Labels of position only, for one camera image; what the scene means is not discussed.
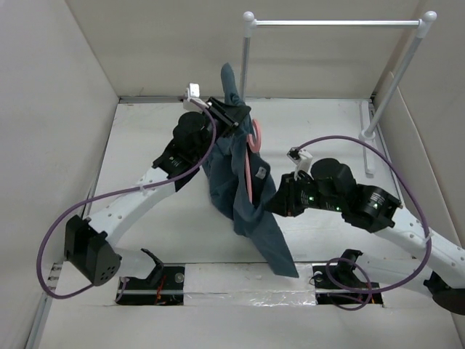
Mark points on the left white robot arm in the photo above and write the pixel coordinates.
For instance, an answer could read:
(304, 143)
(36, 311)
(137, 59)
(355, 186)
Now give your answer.
(91, 243)

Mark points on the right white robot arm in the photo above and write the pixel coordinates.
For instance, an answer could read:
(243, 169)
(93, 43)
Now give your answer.
(440, 272)

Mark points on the white metal clothes rack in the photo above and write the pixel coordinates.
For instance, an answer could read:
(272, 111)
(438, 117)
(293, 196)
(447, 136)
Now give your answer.
(421, 27)

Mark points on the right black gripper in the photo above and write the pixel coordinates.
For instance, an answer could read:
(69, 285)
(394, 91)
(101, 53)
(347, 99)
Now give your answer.
(283, 201)

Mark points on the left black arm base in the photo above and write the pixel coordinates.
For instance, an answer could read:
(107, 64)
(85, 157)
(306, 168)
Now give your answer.
(163, 287)

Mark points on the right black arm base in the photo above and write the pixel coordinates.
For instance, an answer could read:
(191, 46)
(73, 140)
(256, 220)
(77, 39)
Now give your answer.
(343, 271)

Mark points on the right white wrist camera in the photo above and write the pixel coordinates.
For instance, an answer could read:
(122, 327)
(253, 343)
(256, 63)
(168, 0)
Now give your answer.
(302, 160)

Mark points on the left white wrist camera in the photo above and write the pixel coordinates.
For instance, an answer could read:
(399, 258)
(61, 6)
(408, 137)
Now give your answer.
(192, 95)

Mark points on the teal t shirt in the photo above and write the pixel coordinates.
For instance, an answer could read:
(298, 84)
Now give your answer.
(240, 184)

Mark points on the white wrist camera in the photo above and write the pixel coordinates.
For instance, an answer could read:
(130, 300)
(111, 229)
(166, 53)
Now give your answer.
(192, 95)
(302, 160)

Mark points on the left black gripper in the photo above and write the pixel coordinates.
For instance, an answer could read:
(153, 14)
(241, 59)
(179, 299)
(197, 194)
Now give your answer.
(231, 115)

